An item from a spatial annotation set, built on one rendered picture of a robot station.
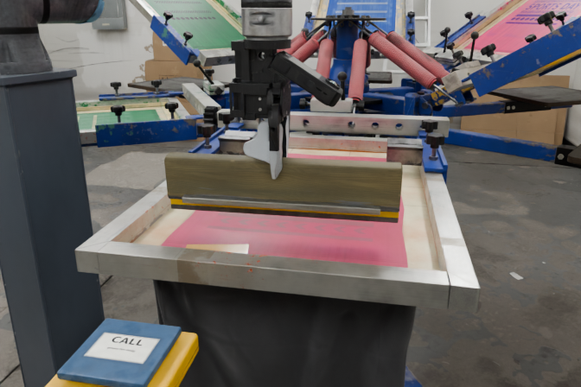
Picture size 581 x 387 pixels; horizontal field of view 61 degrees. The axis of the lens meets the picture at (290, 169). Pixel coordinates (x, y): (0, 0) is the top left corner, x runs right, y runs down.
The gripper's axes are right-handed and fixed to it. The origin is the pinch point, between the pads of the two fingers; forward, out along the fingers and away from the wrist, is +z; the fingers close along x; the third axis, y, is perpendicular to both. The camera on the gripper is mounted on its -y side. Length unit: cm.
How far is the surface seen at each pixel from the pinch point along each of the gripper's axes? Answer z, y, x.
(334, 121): 7, -2, -68
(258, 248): 13.8, 3.5, 1.8
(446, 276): 10.2, -25.3, 11.9
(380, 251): 13.8, -16.5, -0.7
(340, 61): -5, 2, -126
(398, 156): 9.6, -19.9, -43.3
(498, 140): 17, -54, -97
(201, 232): 13.9, 15.0, -2.2
